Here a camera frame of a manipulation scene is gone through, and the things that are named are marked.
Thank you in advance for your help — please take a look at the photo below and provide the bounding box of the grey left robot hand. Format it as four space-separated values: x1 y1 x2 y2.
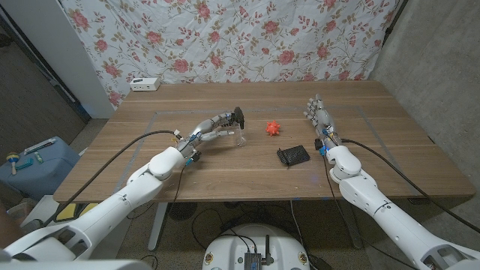
175 111 236 153

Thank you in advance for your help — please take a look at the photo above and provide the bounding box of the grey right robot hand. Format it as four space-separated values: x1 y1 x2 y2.
303 93 343 149

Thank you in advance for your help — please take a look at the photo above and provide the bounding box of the person's forearm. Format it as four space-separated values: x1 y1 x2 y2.
0 215 20 248

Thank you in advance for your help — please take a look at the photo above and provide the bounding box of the black ribbed card holder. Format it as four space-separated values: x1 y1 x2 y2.
276 145 311 168

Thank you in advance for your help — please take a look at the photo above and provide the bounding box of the orange spiky stress ball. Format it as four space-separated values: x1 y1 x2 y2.
265 119 281 137

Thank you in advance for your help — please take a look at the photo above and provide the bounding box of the white power strip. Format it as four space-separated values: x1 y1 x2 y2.
129 77 161 92

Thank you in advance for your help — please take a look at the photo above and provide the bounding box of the black round floor disc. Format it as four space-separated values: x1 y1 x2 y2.
166 202 198 222

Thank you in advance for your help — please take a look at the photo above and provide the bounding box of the floral backdrop cloth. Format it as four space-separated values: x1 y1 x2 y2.
59 0 401 108

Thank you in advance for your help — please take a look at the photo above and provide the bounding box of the white table leg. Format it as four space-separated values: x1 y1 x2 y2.
147 202 169 252

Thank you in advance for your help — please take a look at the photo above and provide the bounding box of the white robot torso base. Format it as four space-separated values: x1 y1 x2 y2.
201 223 311 270

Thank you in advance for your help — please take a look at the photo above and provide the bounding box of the black backdrop stand pole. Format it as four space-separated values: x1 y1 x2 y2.
382 0 410 46

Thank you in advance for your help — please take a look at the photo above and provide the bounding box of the black torso antenna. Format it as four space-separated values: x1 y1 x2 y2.
262 235 274 266

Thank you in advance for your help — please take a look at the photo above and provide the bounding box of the black torso electronics box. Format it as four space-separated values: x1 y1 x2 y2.
244 251 263 270

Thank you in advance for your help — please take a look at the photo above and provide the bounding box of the yellow black floor item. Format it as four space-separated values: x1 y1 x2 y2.
54 202 97 222

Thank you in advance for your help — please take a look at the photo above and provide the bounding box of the white grey flat bar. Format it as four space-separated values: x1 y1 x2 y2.
23 137 57 155

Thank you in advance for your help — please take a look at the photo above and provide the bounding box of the blue storage box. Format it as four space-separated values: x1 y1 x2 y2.
0 136 80 202

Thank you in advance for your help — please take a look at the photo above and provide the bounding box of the white floor container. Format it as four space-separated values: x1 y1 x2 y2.
20 194 61 228

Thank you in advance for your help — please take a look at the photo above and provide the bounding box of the teal plastic toy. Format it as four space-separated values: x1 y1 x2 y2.
15 157 35 170

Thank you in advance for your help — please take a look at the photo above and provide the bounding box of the yellow blue toy maraca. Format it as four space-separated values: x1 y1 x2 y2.
5 151 20 176

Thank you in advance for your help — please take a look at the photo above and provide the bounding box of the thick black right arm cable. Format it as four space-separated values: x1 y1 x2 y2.
340 137 480 234

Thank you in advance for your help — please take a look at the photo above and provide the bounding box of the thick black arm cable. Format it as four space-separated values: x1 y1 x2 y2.
43 129 180 226
340 137 480 234

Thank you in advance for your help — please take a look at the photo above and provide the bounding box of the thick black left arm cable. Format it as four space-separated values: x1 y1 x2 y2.
43 129 180 226

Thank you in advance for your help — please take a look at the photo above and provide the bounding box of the thin black right camera cable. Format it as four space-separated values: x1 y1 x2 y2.
321 154 410 270

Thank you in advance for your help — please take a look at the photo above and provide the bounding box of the thin black camera cable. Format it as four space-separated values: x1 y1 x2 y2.
127 163 188 222
321 154 410 270

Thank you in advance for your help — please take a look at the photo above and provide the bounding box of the thin black left camera cable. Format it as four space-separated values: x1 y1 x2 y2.
127 163 188 222

